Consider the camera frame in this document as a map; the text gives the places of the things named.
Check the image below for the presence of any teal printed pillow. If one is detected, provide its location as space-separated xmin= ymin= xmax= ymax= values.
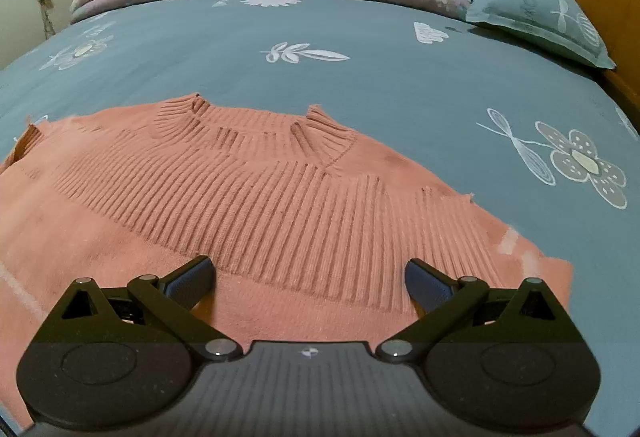
xmin=465 ymin=0 xmax=617 ymax=69

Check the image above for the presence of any pink knitted sweater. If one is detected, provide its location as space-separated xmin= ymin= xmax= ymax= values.
xmin=0 ymin=92 xmax=573 ymax=433

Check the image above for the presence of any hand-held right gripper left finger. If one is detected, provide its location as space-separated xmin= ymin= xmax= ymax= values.
xmin=37 ymin=256 xmax=246 ymax=363

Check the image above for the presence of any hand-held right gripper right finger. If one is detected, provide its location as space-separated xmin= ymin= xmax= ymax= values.
xmin=375 ymin=259 xmax=586 ymax=363

